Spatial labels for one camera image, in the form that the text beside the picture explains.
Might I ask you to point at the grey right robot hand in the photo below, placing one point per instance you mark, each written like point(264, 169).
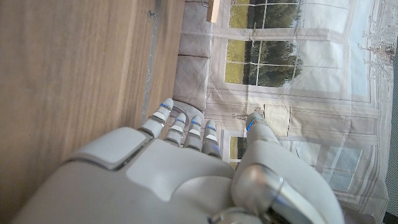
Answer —
point(174, 180)

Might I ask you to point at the printed window backdrop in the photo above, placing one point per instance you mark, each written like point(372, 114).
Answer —
point(311, 77)

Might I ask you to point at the wooden hanger with metal clips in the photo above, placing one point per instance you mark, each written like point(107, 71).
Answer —
point(213, 11)

